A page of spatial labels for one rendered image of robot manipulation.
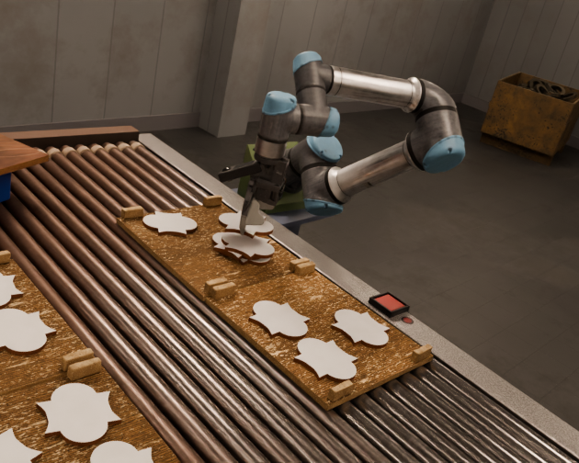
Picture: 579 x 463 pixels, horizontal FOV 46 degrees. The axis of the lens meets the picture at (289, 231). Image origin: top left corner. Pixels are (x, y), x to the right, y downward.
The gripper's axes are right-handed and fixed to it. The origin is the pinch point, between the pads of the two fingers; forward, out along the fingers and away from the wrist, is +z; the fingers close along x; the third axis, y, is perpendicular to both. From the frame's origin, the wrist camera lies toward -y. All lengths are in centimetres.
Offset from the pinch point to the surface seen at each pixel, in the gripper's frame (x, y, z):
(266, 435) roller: -61, 24, 10
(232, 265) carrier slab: -9.1, 0.5, 8.0
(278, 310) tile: -24.7, 16.3, 6.9
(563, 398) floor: 126, 140, 101
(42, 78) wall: 240, -198, 59
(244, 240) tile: -0.3, 0.4, 4.6
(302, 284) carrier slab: -7.5, 18.9, 8.0
